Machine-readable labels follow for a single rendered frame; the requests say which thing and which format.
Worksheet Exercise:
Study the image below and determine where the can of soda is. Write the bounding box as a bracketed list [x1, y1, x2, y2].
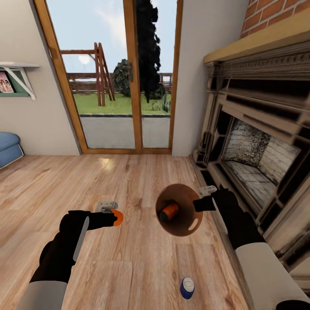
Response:
[180, 277, 195, 299]
[105, 209, 124, 226]
[160, 203, 180, 223]

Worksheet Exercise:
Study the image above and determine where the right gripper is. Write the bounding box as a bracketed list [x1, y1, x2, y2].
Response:
[193, 196, 213, 212]

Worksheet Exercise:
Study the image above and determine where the trash can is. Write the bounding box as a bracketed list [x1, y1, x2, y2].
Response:
[155, 183, 203, 237]

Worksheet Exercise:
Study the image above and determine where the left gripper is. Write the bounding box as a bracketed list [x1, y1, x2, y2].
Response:
[94, 212, 118, 229]

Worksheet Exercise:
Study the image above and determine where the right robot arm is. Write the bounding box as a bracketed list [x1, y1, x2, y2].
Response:
[193, 186, 310, 310]

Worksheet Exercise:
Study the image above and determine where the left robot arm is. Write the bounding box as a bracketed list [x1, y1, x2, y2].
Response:
[15, 201, 118, 310]

